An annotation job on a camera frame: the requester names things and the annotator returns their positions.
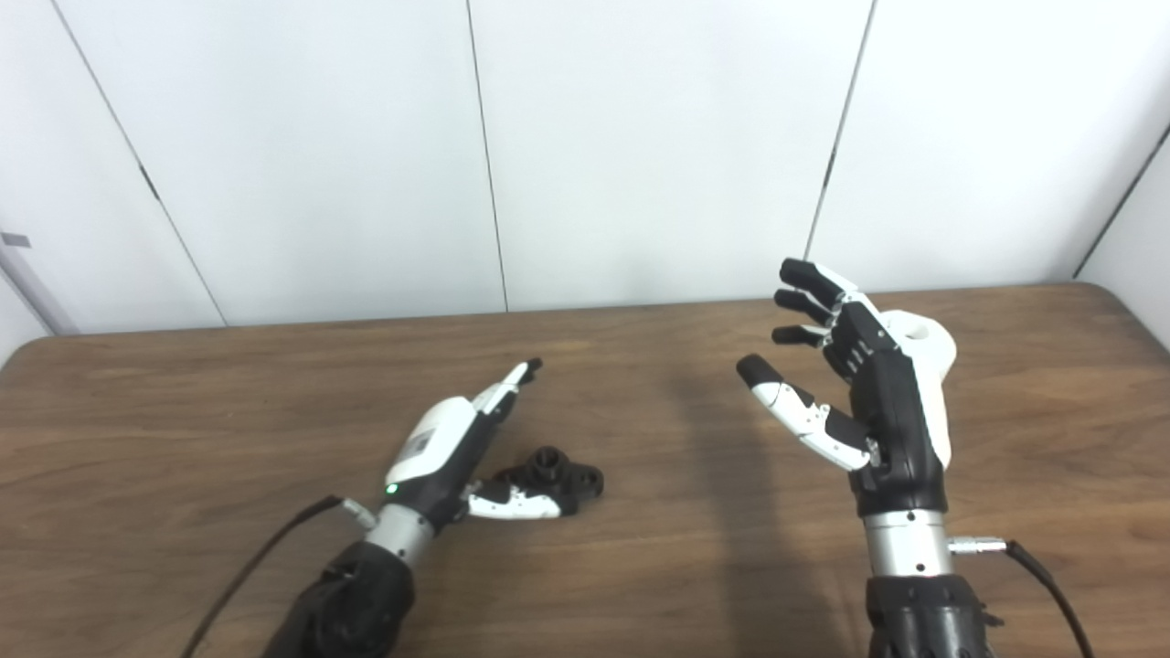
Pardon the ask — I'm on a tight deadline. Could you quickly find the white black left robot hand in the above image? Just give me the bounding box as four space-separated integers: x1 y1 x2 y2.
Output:
382 358 563 531

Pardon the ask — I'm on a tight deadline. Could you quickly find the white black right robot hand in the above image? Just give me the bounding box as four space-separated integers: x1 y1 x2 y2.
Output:
737 259 953 517

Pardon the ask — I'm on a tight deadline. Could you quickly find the round white plastic piece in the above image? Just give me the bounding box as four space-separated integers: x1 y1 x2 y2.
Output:
879 310 958 389

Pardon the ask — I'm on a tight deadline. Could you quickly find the black plastic holder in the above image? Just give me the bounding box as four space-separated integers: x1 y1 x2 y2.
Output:
492 447 605 517

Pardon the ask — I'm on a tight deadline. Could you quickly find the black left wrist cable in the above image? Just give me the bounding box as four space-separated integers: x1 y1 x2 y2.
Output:
178 495 378 658

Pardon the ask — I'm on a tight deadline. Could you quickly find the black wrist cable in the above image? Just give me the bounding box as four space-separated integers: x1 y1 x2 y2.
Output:
178 495 378 658
949 537 1098 658

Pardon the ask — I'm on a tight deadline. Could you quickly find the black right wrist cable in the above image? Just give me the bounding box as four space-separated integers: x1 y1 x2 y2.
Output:
949 537 1098 658

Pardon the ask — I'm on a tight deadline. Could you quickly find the grey wall corner strip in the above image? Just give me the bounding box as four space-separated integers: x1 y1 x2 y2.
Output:
0 233 79 335

